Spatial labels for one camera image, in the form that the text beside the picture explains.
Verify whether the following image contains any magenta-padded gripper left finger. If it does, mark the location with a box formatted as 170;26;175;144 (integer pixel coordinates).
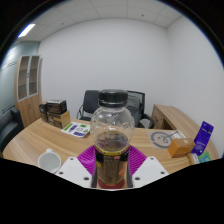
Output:
54;144;98;190

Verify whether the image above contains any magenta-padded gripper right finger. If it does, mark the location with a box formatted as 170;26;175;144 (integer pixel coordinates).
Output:
128;144;170;188

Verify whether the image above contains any clear bottle with black cap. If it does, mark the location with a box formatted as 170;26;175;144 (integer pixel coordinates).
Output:
89;89;136;188

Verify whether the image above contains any white ceramic mug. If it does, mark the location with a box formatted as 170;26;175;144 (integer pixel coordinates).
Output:
37;148;62;174

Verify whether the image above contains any sheet with circle print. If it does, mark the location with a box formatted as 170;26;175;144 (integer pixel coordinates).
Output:
146;129;187;150

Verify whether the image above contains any orange cardboard box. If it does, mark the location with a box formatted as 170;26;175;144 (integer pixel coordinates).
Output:
167;137;196;158

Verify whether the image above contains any green and white printed leaflet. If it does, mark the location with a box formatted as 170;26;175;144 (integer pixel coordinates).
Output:
60;121;91;138

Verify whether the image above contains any small tan box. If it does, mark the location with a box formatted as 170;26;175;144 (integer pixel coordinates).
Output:
187;153;200;166

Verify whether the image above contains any tan cardboard box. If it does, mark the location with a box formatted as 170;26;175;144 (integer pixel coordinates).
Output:
46;110;72;130

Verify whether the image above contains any wooden side desk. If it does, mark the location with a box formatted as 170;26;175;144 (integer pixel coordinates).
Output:
150;103;201;134

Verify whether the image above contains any purple package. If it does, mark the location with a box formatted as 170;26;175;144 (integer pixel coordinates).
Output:
193;120;215;156

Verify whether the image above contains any grey mesh office chair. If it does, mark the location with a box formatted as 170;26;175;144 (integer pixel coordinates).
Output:
125;90;155;129

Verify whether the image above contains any large dark brown box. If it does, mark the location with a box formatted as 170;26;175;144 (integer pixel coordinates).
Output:
45;99;68;115

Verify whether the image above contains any small dark brown box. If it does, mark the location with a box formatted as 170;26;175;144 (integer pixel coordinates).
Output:
38;101;49;124

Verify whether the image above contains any black office chair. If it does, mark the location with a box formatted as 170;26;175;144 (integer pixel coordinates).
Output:
77;89;101;122

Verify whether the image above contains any black armchair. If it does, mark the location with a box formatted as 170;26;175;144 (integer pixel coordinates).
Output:
0;106;25;154

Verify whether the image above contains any wooden shelf cabinet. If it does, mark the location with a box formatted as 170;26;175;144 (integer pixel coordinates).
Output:
14;54;43;128

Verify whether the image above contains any ceiling light panel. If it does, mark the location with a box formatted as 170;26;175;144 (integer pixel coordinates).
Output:
17;23;37;39

